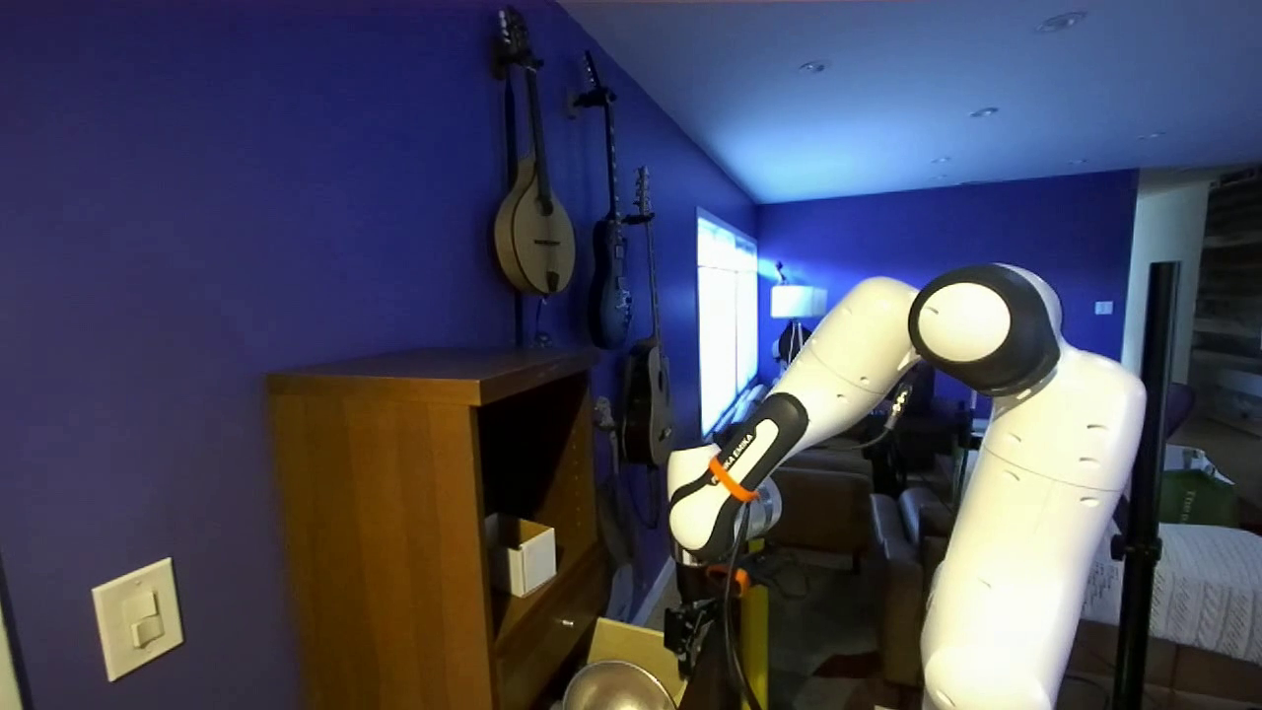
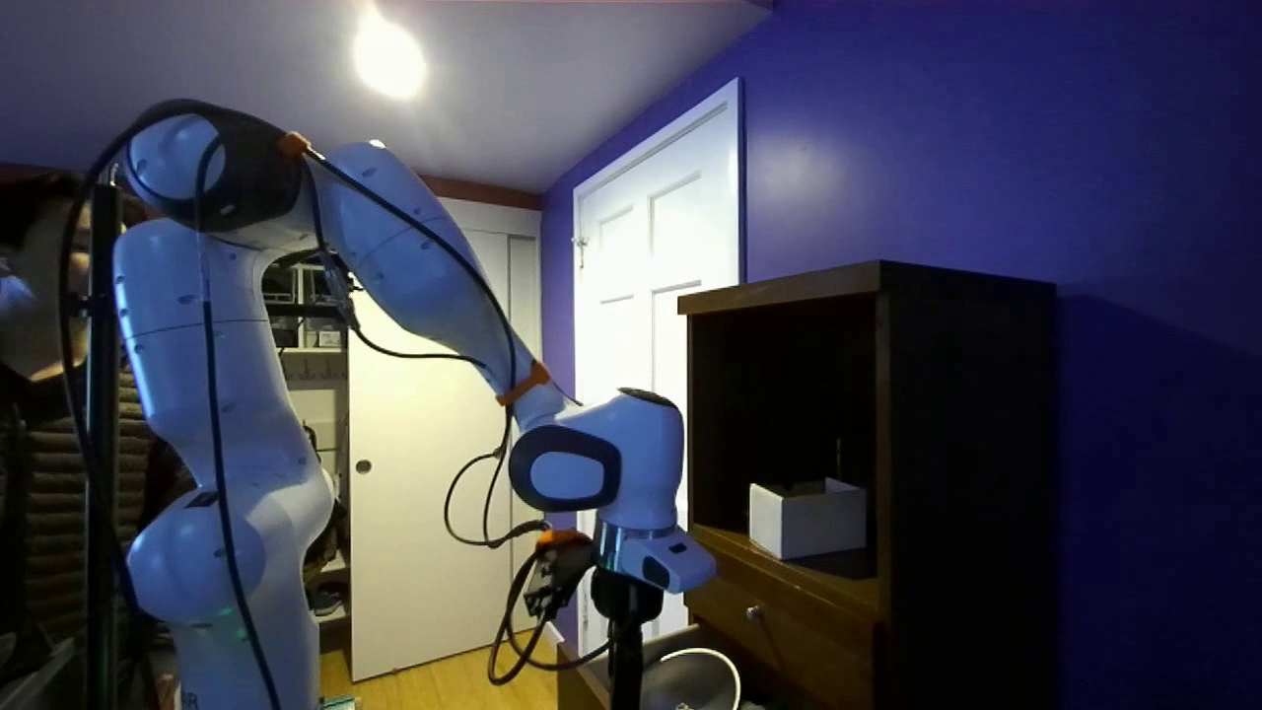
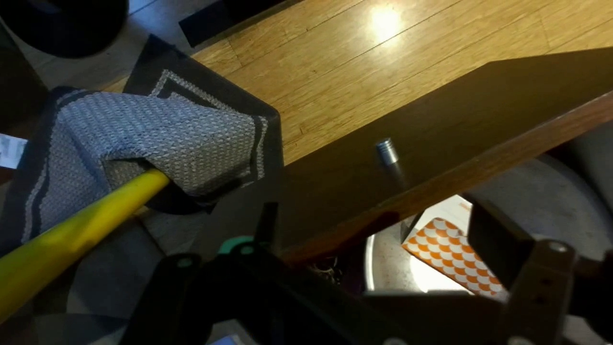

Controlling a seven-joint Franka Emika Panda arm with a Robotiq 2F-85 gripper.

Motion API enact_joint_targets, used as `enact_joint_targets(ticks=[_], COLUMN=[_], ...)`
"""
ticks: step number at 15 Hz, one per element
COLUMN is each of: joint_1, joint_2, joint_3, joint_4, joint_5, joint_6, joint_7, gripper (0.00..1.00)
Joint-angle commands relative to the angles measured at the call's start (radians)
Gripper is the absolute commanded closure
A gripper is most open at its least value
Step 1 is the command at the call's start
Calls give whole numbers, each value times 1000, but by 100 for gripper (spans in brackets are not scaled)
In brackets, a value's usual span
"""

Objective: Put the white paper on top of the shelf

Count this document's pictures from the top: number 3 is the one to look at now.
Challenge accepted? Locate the small white label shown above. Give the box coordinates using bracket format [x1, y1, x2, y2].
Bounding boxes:
[0, 132, 30, 170]

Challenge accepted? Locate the white paper orange checker print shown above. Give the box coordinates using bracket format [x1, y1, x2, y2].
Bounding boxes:
[401, 193, 514, 303]

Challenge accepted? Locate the yellow pole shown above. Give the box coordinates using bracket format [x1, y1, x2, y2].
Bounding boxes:
[0, 167, 173, 324]

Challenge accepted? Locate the grey woven rug dark border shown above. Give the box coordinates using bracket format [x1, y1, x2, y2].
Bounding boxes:
[0, 34, 286, 257]

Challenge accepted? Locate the black round object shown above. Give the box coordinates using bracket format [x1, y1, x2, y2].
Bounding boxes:
[0, 0, 131, 59]

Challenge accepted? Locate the wooden drawer with knob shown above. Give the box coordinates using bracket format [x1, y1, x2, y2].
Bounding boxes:
[191, 46, 613, 266]

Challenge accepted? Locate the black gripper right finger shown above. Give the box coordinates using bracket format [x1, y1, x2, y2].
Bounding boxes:
[501, 237, 581, 345]

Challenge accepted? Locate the black flat board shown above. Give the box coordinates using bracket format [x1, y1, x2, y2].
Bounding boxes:
[179, 0, 304, 50]

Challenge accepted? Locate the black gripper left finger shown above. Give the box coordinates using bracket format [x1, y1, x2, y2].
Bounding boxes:
[122, 251, 219, 345]

